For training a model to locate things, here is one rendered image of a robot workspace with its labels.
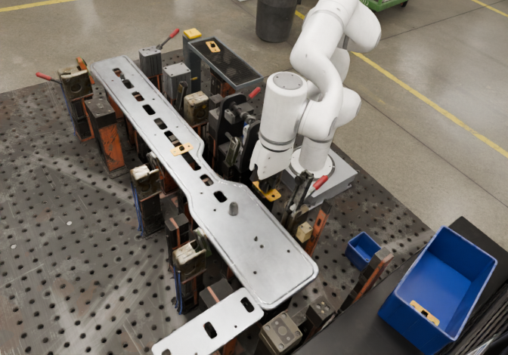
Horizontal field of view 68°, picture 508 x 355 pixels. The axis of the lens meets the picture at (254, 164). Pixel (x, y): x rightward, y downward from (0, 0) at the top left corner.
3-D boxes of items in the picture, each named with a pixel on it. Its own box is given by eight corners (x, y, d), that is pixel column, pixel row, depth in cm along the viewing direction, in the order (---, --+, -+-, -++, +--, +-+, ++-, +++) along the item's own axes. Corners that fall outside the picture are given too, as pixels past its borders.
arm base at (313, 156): (315, 144, 183) (323, 114, 170) (340, 170, 172) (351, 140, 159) (282, 155, 176) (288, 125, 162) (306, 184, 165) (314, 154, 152)
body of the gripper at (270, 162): (283, 120, 92) (276, 152, 100) (249, 134, 87) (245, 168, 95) (304, 138, 88) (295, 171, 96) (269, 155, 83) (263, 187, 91)
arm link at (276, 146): (282, 112, 90) (280, 122, 92) (252, 125, 86) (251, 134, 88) (305, 134, 86) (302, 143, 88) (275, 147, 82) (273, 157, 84)
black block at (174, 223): (162, 266, 142) (156, 220, 121) (187, 251, 147) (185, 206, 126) (172, 282, 138) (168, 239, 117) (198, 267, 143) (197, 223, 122)
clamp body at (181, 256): (168, 300, 134) (162, 248, 109) (198, 282, 139) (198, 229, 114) (181, 321, 129) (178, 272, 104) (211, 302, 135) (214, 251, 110)
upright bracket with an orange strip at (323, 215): (292, 280, 143) (323, 199, 107) (294, 279, 144) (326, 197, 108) (297, 286, 142) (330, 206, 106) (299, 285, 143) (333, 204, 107)
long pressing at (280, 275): (81, 66, 174) (80, 63, 173) (128, 54, 184) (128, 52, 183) (264, 316, 104) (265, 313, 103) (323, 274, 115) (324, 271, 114)
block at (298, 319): (274, 353, 125) (289, 318, 103) (300, 332, 131) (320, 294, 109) (279, 362, 123) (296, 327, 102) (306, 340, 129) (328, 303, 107)
